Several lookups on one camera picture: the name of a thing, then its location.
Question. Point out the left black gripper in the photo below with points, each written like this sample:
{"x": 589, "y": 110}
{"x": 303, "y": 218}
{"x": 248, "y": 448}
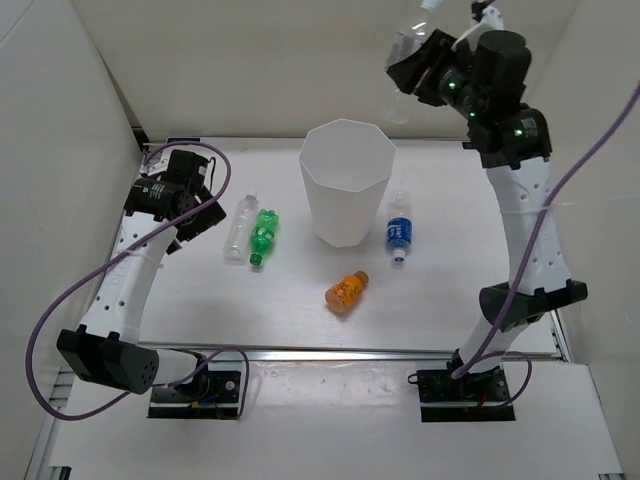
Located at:
{"x": 207, "y": 217}

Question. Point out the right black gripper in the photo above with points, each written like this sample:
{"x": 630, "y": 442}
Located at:
{"x": 409, "y": 74}

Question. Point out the white label clear bottle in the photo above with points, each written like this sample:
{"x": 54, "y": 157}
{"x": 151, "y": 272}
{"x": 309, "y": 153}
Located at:
{"x": 407, "y": 40}

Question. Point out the clear unlabeled plastic bottle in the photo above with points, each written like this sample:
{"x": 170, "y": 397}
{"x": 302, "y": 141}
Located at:
{"x": 243, "y": 221}

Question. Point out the blue label water bottle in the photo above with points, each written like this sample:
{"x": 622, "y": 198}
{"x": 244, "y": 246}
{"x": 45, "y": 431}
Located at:
{"x": 399, "y": 226}

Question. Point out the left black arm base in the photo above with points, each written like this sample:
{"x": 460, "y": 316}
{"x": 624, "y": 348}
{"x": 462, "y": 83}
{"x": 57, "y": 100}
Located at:
{"x": 216, "y": 393}

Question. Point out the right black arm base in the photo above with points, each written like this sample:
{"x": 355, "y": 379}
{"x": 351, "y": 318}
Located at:
{"x": 477, "y": 398}

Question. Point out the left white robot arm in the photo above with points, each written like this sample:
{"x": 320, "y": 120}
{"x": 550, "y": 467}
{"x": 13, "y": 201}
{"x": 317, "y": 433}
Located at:
{"x": 163, "y": 209}

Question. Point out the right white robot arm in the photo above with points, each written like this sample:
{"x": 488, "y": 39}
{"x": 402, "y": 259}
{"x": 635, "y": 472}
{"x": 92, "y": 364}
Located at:
{"x": 484, "y": 83}

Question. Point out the white octagonal plastic bin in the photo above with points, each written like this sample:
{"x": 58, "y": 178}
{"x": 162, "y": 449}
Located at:
{"x": 346, "y": 166}

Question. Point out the green plastic soda bottle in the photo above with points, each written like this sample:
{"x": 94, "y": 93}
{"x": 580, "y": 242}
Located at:
{"x": 262, "y": 239}

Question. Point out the orange juice bottle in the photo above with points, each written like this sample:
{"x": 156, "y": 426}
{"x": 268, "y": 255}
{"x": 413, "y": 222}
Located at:
{"x": 343, "y": 295}

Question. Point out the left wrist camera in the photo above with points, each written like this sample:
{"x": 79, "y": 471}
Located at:
{"x": 155, "y": 165}

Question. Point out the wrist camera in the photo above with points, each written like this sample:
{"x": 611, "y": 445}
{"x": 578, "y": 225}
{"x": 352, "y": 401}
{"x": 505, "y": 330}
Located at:
{"x": 484, "y": 18}
{"x": 155, "y": 165}

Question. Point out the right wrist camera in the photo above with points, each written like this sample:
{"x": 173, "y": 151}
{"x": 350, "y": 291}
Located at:
{"x": 484, "y": 18}

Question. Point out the aluminium rail front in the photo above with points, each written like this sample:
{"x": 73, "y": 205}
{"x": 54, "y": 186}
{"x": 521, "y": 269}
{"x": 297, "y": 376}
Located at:
{"x": 302, "y": 354}

